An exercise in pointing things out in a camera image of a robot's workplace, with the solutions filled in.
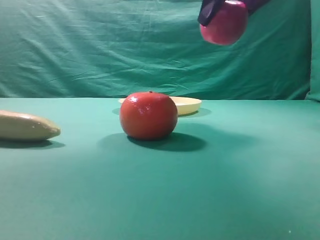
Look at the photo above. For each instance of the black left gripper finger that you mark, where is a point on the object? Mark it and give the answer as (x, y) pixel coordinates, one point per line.
(208, 10)

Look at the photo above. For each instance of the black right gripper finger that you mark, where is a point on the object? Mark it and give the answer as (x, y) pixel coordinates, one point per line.
(254, 5)

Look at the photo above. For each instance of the red apple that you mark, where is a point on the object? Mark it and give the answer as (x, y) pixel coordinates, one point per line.
(228, 25)

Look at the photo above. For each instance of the yellow plate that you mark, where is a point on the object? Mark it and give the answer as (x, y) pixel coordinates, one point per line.
(187, 105)

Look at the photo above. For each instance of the green backdrop cloth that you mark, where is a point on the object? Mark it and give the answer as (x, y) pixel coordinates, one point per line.
(112, 48)

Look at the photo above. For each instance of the pale yellow banana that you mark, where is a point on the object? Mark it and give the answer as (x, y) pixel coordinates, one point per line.
(17, 126)

